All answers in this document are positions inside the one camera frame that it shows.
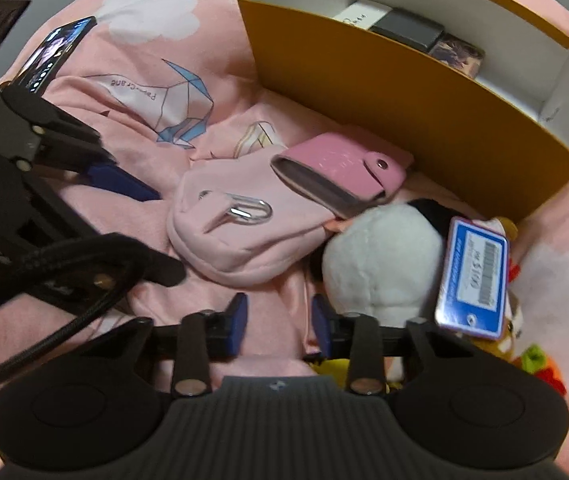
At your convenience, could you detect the white glasses case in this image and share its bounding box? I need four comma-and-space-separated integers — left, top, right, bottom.
332, 0, 394, 30

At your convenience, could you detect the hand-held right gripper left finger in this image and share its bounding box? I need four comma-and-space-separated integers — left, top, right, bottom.
72, 292, 250, 396

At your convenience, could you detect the orange green knitted toy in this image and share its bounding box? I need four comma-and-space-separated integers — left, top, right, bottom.
512, 342, 568, 398

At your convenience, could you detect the blue price tag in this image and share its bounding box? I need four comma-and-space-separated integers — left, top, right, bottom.
435, 216, 510, 337

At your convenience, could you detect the yellow plastic item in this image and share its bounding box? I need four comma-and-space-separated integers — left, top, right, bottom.
309, 355, 353, 377

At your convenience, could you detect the pink card holder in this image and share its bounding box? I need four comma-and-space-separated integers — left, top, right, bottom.
270, 132, 414, 221

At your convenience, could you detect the white round plush toy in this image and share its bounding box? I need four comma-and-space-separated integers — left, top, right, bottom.
321, 197, 458, 386

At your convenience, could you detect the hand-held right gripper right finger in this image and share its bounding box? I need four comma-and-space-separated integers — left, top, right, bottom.
311, 294, 486, 396

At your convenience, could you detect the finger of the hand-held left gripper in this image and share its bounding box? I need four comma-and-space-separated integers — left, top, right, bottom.
0, 85, 161, 203
39, 232, 186, 311

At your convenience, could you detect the orange cardboard box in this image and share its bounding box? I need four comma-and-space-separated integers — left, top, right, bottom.
237, 0, 569, 221

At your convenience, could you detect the black cable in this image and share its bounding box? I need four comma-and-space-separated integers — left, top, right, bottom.
0, 280, 135, 400

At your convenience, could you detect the smartphone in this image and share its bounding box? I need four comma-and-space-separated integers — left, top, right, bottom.
14, 16, 98, 95

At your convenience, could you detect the silver carabiner clip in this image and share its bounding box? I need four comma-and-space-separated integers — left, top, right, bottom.
198, 190, 272, 226

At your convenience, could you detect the grey gift box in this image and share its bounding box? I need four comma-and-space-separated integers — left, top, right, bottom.
369, 7, 446, 52

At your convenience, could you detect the pink fabric pouch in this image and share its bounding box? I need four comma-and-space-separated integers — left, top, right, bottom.
167, 147, 338, 288

